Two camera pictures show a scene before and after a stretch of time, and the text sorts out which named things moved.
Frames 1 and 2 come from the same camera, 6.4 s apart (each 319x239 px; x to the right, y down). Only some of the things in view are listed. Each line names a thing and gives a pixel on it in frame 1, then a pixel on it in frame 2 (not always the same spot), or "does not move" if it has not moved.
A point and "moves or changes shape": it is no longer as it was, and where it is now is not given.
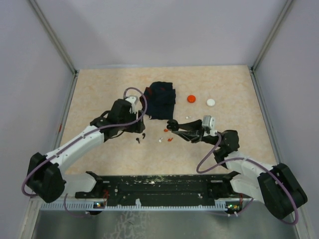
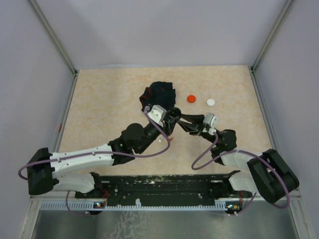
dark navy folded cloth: (161, 99) does not move
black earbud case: (173, 124) moves or changes shape
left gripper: (138, 126) -> (170, 124)
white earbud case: (211, 102) does not move
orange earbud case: (191, 98) does not move
